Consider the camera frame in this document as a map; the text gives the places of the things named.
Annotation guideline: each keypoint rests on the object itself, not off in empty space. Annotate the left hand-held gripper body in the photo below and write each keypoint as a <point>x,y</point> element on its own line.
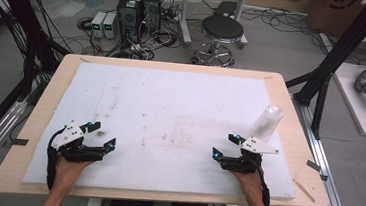
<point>72,137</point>

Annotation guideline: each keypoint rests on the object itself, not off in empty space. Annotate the stack of clear plastic cups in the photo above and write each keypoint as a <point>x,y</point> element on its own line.
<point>264,123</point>

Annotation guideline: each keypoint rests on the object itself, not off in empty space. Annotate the white floor panel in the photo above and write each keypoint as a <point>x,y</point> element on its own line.
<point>361,105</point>

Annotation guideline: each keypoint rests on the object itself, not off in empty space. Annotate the person's right hand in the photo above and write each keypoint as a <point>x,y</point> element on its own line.
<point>252,186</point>

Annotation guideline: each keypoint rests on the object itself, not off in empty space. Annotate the grey power supply unit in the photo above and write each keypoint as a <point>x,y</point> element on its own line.
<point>98,23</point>
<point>110,25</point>

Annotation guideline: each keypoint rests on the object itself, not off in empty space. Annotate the black tape strip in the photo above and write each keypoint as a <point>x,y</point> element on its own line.
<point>20,142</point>
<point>313,165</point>

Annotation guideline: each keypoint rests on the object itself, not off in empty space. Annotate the black round stool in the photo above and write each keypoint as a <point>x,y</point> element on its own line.
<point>222,27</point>

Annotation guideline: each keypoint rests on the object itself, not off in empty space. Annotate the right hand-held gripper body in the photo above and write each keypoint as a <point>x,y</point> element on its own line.
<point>244,163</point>

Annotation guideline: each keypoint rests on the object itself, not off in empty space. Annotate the white metal stand leg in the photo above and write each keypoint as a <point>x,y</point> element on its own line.
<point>242,18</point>
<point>185,19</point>

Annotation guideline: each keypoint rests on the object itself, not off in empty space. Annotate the clear disposable cup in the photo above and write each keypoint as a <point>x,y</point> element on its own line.
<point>95,139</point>

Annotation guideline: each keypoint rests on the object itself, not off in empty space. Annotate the person's left hand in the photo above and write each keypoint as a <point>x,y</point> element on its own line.
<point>67,173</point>

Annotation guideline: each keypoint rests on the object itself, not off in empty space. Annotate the black computer tower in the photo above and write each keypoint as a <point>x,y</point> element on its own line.
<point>151,8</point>
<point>128,14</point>

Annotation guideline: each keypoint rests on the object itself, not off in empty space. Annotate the brown cardboard box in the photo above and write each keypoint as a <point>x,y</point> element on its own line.
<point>332,12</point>

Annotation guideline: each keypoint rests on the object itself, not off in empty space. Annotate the white foam mat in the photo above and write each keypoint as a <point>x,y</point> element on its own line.
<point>171,98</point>

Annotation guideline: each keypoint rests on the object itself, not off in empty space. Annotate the black metal frame post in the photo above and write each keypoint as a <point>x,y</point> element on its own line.
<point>339,53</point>
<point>17,18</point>

